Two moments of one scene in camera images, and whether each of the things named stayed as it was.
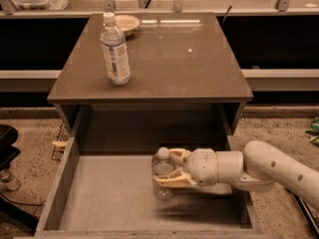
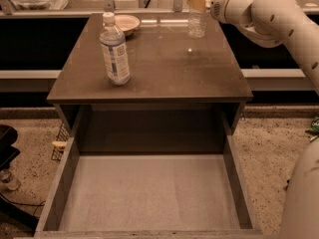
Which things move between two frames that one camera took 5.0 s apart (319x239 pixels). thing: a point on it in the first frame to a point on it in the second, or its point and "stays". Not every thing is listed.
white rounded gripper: (201, 166) to (221, 1)
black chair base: (11, 217) stays
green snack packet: (314, 129) stays
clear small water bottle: (162, 165) to (198, 6)
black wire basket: (62, 136) stays
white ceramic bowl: (127, 23) stays
